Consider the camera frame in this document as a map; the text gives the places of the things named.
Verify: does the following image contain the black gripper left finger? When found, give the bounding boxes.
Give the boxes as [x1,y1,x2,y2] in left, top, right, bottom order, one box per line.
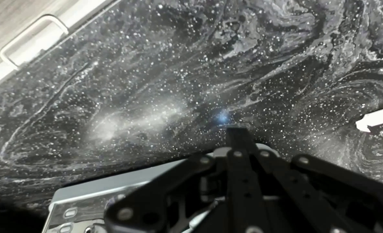
[104,127,262,233]

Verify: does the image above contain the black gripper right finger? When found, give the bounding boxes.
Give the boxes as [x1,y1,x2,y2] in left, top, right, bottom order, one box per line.
[257,149,383,233]

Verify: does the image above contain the silver drawer handle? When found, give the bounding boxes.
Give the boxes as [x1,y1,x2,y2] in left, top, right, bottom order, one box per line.
[0,13,71,70]

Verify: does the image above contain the white lower cabinets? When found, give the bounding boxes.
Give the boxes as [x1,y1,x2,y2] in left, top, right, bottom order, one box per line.
[0,0,116,95]

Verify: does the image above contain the small white flat strip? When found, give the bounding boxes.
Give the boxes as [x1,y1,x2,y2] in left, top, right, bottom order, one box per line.
[355,103,383,135]

